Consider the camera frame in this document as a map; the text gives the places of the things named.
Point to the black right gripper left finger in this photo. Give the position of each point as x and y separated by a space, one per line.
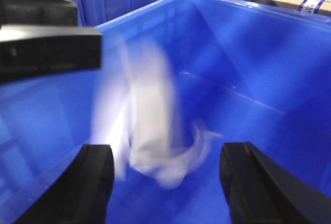
81 194

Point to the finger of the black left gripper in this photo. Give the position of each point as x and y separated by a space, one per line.
40 37

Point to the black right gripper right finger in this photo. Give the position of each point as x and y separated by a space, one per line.
258 190

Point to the large white curved pipe clamp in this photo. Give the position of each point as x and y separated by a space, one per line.
133 114

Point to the blue bin receiving clamps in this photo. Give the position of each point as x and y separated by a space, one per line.
243 73

